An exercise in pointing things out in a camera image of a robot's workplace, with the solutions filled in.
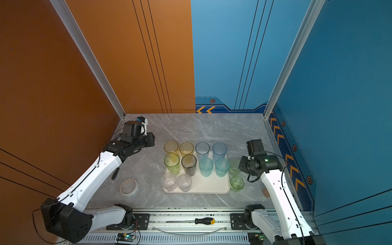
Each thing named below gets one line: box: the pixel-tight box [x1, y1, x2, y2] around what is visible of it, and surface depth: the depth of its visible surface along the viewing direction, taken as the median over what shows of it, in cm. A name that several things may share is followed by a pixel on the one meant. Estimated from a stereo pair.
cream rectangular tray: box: [191, 151, 231, 194], surface depth 86 cm
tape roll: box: [119, 178, 139, 196], surface depth 86 cm
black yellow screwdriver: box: [165, 217, 216, 226], surface depth 74 cm
